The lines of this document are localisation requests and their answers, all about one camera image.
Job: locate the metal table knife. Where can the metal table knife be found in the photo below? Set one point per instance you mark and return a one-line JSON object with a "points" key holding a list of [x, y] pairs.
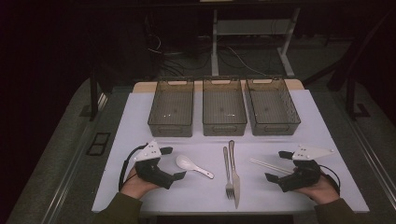
{"points": [[236, 186]]}

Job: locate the person's right hand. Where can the person's right hand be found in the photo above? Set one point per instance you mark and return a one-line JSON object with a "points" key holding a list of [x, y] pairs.
{"points": [[323, 191]]}

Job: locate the white table mat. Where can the white table mat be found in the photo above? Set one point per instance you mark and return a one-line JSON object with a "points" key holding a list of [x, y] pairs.
{"points": [[199, 194]]}

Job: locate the smoky clear plastic bin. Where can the smoky clear plastic bin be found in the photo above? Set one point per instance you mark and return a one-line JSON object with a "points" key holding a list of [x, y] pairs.
{"points": [[224, 107], [171, 107], [271, 107]]}

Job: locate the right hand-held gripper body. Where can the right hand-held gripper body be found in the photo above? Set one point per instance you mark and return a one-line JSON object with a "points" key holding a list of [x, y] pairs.
{"points": [[300, 179]]}

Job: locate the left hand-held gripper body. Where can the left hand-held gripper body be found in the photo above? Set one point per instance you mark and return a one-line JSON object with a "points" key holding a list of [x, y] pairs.
{"points": [[152, 174]]}

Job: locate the metal fork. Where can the metal fork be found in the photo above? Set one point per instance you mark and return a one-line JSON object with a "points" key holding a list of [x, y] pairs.
{"points": [[226, 165]]}

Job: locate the white ceramic spoon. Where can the white ceramic spoon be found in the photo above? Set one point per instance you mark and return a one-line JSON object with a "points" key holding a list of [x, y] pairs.
{"points": [[184, 162]]}

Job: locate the white metal stand frame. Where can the white metal stand frame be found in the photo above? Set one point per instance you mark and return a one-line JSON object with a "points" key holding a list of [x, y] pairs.
{"points": [[214, 46]]}

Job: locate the black metal stand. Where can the black metal stand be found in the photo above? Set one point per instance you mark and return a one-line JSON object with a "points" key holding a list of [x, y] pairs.
{"points": [[93, 96], [351, 96]]}

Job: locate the person's left hand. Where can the person's left hand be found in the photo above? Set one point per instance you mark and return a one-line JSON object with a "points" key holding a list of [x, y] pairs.
{"points": [[137, 186]]}

